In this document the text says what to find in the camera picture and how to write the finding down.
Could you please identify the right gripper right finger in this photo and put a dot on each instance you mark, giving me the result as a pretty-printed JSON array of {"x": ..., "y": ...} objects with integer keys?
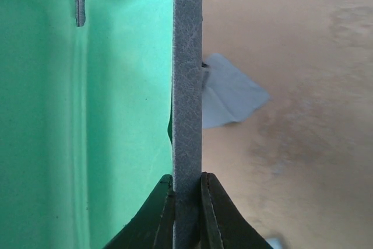
[{"x": 221, "y": 224}]

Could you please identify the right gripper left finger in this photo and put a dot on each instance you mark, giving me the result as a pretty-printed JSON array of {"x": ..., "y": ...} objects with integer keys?
[{"x": 152, "y": 226}]

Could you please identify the blue-grey glasses case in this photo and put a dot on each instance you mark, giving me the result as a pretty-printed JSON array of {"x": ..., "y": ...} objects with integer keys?
[{"x": 86, "y": 93}]

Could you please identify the light blue cloth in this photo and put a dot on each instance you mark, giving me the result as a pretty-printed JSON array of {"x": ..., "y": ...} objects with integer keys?
[{"x": 228, "y": 94}]

